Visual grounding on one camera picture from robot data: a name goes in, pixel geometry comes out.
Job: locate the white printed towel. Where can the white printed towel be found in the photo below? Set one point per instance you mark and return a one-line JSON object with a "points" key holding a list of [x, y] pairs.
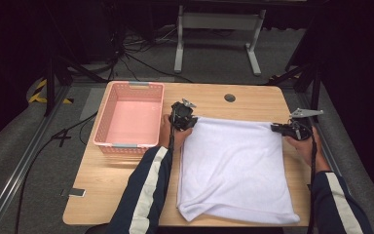
{"points": [[237, 165]]}

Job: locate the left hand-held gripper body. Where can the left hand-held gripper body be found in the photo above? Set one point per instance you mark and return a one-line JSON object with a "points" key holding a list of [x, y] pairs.
{"points": [[181, 113]]}

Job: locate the aluminium floor rail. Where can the aluminium floor rail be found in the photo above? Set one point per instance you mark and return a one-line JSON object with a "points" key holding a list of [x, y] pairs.
{"points": [[16, 172]]}

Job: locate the right arm, striped sleeve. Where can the right arm, striped sleeve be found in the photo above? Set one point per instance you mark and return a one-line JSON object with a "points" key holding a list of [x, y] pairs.
{"points": [[329, 152]]}

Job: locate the pink plastic basket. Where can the pink plastic basket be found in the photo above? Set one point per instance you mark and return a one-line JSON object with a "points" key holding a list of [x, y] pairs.
{"points": [[133, 120]]}

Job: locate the person's left hand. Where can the person's left hand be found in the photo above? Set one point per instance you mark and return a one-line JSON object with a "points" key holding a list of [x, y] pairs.
{"points": [[167, 136]]}

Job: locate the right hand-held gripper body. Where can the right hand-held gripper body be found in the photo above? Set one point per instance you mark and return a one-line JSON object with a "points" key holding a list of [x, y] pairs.
{"points": [[302, 130]]}

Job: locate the black tripod stand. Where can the black tripod stand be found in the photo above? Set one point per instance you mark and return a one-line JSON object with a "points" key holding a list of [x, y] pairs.
{"points": [[315, 87], [50, 84]]}

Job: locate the person's right hand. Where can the person's right hand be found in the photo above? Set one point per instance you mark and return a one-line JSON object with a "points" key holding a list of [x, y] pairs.
{"points": [[305, 148]]}

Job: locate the white metal stand frame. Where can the white metal stand frame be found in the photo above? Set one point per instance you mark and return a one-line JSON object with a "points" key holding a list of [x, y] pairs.
{"points": [[219, 21]]}

